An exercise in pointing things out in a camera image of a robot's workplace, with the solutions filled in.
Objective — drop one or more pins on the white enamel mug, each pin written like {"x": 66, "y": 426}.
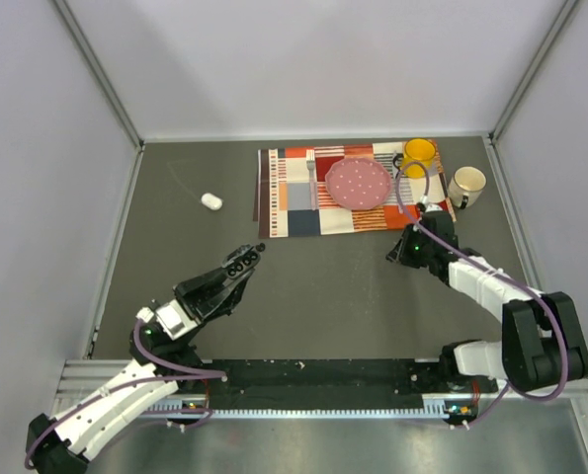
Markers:
{"x": 466, "y": 186}

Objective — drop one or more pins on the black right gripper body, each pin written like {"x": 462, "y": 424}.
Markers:
{"x": 407, "y": 250}

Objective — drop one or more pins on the colourful patterned placemat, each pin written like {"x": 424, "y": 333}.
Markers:
{"x": 282, "y": 201}

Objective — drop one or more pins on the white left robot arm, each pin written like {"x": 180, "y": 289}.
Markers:
{"x": 163, "y": 359}

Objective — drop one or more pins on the white earbud case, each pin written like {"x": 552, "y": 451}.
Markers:
{"x": 211, "y": 201}

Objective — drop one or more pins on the pink fork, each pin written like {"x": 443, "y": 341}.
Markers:
{"x": 311, "y": 169}

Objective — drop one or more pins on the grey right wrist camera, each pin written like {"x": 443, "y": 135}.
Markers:
{"x": 424, "y": 205}

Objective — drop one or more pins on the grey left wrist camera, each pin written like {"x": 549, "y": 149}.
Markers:
{"x": 171, "y": 317}

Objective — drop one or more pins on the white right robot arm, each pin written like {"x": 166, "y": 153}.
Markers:
{"x": 540, "y": 332}

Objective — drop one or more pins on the pink knife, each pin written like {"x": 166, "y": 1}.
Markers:
{"x": 400, "y": 188}

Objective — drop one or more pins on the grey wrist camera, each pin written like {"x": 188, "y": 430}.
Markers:
{"x": 424, "y": 205}
{"x": 171, "y": 317}

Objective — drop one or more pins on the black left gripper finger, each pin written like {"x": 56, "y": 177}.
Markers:
{"x": 218, "y": 276}
{"x": 236, "y": 284}

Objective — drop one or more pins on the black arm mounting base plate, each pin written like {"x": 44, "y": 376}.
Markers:
{"x": 317, "y": 384}

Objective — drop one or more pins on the yellow mug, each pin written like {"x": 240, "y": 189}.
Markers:
{"x": 416, "y": 158}

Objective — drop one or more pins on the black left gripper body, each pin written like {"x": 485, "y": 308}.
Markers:
{"x": 196, "y": 310}

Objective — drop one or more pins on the slotted grey cable duct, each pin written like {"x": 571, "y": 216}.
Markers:
{"x": 426, "y": 409}

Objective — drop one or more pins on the pink polka dot plate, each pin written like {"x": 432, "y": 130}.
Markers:
{"x": 358, "y": 183}

